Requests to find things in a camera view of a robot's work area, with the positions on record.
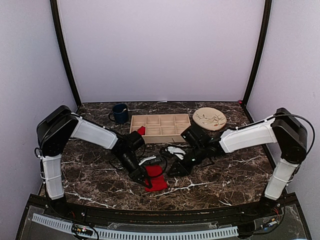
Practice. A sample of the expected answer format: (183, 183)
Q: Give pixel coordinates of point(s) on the black left corner post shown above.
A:
(63, 51)

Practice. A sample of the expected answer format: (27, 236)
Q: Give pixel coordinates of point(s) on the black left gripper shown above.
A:
(138, 173)

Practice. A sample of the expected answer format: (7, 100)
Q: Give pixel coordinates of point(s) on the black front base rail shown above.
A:
(98, 216)

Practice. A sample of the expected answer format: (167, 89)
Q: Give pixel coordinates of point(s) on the white slotted cable duct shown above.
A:
(123, 231)

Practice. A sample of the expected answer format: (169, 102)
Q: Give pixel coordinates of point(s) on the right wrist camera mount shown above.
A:
(172, 151)

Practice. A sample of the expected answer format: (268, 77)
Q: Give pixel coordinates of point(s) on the round beige decorated plate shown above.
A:
(209, 118)

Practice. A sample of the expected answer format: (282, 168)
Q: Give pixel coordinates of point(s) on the dark blue mug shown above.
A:
(119, 113)

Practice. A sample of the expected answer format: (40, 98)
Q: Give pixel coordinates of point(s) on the plain red sock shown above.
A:
(141, 130)

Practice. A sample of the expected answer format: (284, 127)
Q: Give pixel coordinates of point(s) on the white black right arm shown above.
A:
(282, 128)

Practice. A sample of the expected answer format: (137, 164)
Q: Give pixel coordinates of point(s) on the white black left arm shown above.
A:
(63, 126)

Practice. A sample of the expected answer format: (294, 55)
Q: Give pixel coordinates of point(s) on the red santa sock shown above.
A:
(158, 183)

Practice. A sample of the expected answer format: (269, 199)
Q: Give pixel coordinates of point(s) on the wooden compartment tray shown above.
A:
(161, 128)

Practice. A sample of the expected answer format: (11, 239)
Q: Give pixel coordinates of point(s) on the black corner post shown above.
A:
(258, 53)
(63, 51)

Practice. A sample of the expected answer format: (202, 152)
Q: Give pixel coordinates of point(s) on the black right corner post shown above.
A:
(258, 53)

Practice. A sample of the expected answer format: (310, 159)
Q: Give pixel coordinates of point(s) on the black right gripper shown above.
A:
(183, 170)

